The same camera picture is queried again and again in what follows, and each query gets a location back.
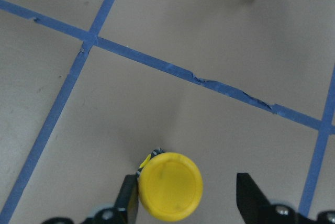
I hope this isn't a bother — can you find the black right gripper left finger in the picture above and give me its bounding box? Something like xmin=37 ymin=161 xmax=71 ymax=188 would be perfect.
xmin=114 ymin=175 xmax=139 ymax=224

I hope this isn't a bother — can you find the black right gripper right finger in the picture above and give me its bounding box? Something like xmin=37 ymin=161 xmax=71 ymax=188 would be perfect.
xmin=236 ymin=173 xmax=271 ymax=224

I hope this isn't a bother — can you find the yellow push button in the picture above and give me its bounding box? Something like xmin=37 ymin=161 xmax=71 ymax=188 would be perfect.
xmin=136 ymin=148 xmax=203 ymax=222

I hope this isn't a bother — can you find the brown paper table cover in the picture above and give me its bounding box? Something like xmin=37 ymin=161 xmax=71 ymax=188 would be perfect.
xmin=1 ymin=0 xmax=334 ymax=223

